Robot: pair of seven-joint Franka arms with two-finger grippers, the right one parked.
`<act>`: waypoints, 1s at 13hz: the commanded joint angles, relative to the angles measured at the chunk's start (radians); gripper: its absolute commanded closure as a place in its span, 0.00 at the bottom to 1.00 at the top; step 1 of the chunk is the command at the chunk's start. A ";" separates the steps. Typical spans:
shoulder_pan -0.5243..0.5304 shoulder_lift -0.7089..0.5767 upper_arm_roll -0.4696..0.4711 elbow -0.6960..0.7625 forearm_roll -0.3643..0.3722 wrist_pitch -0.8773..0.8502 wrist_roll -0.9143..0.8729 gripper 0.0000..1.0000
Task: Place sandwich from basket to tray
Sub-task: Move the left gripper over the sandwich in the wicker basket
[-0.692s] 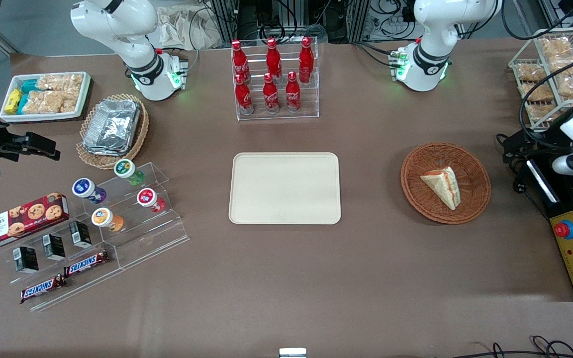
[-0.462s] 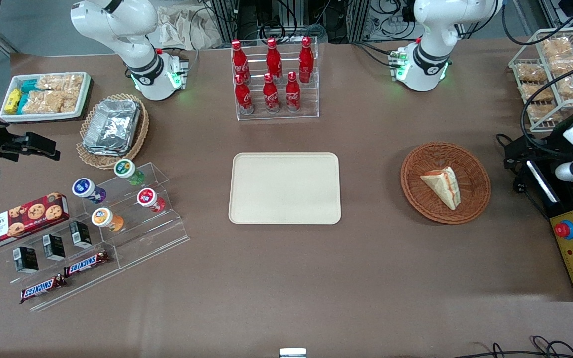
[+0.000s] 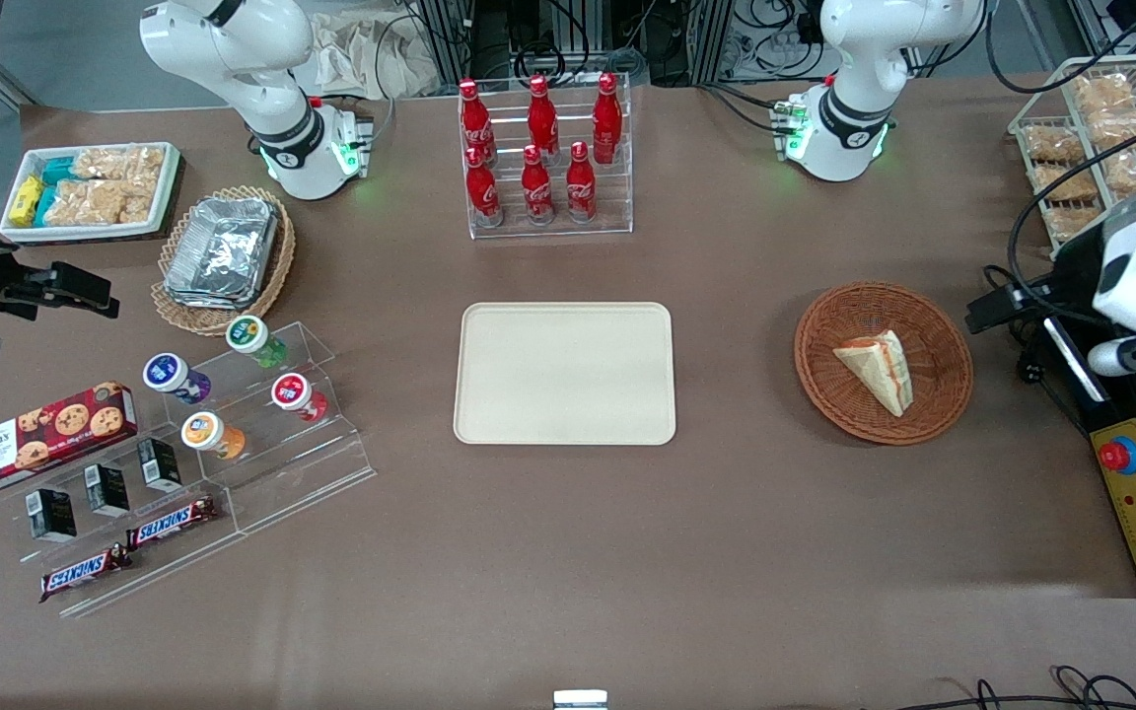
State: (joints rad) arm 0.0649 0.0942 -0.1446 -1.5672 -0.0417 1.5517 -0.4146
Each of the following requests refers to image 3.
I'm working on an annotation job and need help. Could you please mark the black floor cables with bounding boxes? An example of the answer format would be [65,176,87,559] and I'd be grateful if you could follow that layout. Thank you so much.
[864,666,1136,710]

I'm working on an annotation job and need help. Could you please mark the clear acrylic bottle rack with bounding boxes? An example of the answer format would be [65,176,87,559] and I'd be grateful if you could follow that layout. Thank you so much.
[458,74,634,241]

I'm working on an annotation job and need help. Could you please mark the white wire basket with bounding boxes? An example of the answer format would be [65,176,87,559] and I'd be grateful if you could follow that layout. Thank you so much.
[1008,54,1136,260]

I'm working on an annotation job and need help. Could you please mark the clear rice cracker pack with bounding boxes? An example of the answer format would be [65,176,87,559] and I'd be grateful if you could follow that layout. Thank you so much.
[43,179,155,227]
[73,146,166,184]

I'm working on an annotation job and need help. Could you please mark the yellow snack pack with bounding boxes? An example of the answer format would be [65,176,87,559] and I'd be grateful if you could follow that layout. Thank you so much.
[10,176,44,227]

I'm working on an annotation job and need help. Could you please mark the stack of foil trays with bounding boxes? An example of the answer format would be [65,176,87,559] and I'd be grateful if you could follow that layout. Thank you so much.
[164,196,280,310]

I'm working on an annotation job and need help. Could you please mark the purple lid cup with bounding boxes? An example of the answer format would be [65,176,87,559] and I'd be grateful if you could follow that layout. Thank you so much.
[142,352,212,404]

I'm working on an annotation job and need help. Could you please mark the white rectangular snack bin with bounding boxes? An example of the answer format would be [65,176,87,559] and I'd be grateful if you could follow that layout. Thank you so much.
[0,142,182,244]

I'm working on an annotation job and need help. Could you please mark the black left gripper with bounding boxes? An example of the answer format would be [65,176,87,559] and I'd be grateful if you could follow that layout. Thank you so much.
[965,232,1113,334]

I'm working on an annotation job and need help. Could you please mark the red Walkers cookie box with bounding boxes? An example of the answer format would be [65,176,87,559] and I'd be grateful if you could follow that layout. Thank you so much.
[0,382,139,500]

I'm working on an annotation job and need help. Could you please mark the plastic-wrapped triangle sandwich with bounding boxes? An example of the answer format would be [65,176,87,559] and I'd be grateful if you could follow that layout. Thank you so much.
[832,329,915,418]

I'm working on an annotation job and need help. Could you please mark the beige plastic serving tray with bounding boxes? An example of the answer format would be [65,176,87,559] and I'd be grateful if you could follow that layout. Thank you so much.
[454,302,676,446]

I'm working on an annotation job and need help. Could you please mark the aluminium frame with cables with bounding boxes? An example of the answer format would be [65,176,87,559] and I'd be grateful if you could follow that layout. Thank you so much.
[400,0,825,88]

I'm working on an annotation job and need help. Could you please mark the clear acrylic cup stand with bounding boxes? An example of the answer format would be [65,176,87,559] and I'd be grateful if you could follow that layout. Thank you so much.
[162,320,378,535]

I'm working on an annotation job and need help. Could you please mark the small black box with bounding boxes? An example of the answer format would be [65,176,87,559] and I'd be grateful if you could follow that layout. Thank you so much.
[28,488,78,542]
[84,463,131,518]
[137,438,182,493]

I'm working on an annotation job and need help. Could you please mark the oval light wicker basket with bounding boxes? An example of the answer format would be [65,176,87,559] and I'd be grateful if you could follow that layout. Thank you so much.
[151,185,297,337]

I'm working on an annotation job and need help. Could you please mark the green lid cup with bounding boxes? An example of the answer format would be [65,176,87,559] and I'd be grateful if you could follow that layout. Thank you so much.
[226,315,288,369]

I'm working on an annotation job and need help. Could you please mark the orange lid cup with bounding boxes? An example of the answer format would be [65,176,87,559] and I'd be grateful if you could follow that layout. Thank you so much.
[180,410,246,462]

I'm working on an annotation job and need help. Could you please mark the red lid cup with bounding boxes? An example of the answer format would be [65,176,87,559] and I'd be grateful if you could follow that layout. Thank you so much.
[270,372,329,423]

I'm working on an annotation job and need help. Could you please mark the red cola bottle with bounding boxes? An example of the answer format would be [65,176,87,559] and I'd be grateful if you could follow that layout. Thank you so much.
[464,146,504,229]
[527,75,560,159]
[592,72,623,165]
[521,144,555,226]
[566,141,598,224]
[458,79,497,167]

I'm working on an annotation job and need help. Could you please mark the crumpled beige bag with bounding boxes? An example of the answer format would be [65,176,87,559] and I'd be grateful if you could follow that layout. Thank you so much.
[307,10,443,100]

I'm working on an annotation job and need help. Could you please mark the clear acrylic tiered snack stand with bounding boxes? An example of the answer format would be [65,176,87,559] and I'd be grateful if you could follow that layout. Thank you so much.
[0,434,246,620]

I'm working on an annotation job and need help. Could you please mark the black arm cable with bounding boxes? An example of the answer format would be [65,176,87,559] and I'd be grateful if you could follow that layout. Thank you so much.
[1008,122,1136,328]

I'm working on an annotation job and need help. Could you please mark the Snickers chocolate bar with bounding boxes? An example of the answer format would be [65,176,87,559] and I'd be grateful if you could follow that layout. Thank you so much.
[126,496,218,550]
[39,543,132,604]

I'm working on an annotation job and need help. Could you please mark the round brown wicker basket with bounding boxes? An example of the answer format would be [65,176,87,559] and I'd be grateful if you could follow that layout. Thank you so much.
[794,282,974,446]

